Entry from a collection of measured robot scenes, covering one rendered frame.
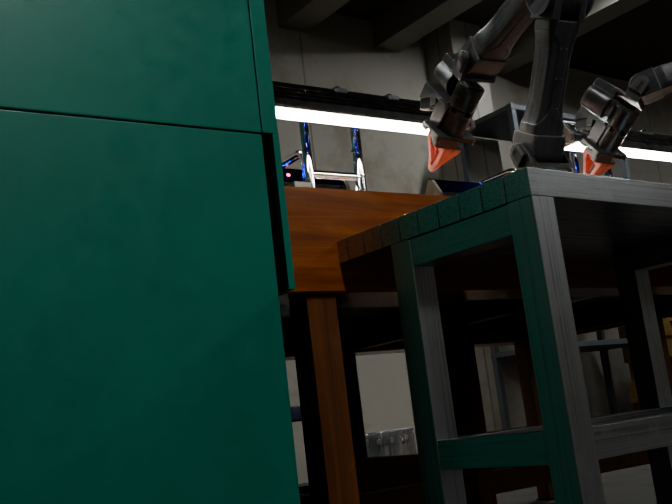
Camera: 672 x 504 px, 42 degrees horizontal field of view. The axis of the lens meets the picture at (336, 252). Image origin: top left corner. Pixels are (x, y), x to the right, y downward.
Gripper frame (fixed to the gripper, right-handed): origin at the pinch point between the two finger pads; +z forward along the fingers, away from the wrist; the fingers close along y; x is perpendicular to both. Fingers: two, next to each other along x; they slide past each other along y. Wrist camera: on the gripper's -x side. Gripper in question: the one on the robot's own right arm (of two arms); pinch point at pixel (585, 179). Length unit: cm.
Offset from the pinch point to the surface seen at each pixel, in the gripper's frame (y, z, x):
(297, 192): 88, -1, 17
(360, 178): 39, 23, -30
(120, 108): 120, -10, 12
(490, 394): -216, 236, -144
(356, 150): 39, 18, -36
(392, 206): 68, 0, 18
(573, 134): -20.4, 1.3, -26.8
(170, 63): 112, -16, 5
